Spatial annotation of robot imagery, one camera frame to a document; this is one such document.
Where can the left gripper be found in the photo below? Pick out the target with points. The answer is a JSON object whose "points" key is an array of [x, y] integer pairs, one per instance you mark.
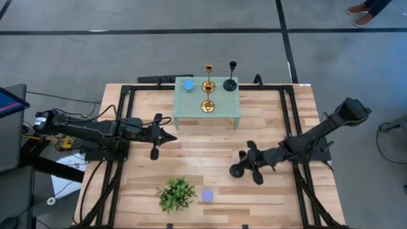
{"points": [[155, 135]]}

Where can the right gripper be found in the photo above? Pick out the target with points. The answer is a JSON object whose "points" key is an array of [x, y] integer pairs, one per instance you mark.
{"points": [[267, 157]]}

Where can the black candlestick holder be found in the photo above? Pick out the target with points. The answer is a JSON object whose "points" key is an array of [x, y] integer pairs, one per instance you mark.
{"points": [[230, 85], [237, 172]]}

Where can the gold candlestick holder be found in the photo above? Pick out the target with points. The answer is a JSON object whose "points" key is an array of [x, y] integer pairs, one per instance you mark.
{"points": [[207, 107], [209, 67]]}

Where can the blue jar candle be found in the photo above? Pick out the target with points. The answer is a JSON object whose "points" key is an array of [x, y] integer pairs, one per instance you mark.
{"points": [[188, 85]]}

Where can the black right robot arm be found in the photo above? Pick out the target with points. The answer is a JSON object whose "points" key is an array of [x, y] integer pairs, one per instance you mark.
{"points": [[321, 130]]}

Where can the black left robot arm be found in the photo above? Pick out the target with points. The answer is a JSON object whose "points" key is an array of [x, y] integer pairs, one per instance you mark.
{"points": [[89, 128]]}

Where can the lavender scented candle jar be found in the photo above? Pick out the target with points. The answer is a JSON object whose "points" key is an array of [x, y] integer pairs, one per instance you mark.
{"points": [[207, 196]]}

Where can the green artificial plant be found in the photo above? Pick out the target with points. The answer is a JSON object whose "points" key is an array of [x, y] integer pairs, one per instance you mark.
{"points": [[176, 195]]}

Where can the mint green perforated metal stand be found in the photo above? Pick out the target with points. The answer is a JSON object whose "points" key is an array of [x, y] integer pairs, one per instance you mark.
{"points": [[225, 105]]}

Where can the white table label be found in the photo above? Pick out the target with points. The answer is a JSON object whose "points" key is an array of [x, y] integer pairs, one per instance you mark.
{"points": [[304, 85]]}

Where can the yellow clamp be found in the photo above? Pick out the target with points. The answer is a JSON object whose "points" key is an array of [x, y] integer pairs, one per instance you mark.
{"points": [[66, 144]]}

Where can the white paper sheet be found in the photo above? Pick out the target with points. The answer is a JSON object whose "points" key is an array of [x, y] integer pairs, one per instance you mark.
{"points": [[63, 184]]}

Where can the black support beam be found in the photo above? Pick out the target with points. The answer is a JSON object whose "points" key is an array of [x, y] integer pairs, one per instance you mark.
{"points": [[54, 167]]}

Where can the white tape roll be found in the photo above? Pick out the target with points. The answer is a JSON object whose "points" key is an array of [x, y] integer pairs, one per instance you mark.
{"points": [[47, 201]]}

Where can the grey cabinet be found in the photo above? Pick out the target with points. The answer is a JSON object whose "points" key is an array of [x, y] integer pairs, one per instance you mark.
{"points": [[11, 143]]}

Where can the monitor with blue screen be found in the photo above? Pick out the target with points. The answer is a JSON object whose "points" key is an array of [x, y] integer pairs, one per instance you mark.
{"points": [[9, 103]]}

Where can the person's foot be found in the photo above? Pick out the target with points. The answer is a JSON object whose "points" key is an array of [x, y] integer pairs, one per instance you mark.
{"points": [[364, 20], [357, 9]]}

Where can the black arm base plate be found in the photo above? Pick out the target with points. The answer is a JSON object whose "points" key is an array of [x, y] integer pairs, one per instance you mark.
{"points": [[321, 156], [95, 155]]}

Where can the black metal table frame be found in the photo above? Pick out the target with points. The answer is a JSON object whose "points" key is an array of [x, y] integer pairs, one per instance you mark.
{"points": [[270, 87]]}

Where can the black arched bracket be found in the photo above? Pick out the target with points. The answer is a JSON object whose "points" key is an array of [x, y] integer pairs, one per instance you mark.
{"points": [[258, 78]]}

